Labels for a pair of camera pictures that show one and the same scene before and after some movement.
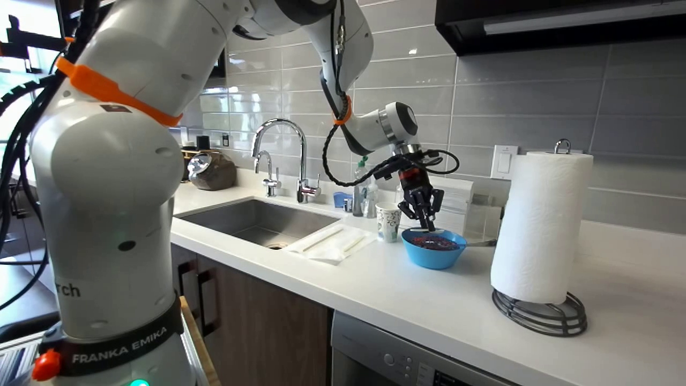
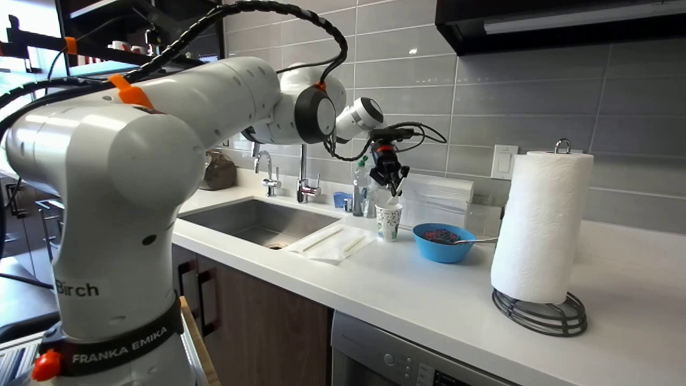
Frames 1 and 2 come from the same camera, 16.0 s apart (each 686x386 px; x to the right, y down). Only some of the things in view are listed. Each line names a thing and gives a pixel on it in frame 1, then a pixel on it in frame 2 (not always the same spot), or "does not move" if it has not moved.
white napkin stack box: [454, 201] does not move
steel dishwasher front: [362, 355] does not move
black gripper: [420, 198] → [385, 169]
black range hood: [474, 25] does not move
